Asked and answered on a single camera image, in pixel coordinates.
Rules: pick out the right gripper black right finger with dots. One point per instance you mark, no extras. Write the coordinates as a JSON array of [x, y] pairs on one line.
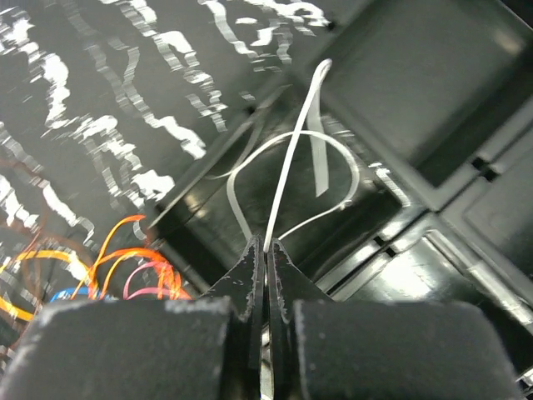
[[286, 285]]

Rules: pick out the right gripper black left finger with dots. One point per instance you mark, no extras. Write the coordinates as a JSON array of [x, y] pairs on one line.
[[244, 286]]

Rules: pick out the black compartment organizer tray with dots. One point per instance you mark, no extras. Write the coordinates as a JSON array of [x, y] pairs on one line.
[[430, 184]]

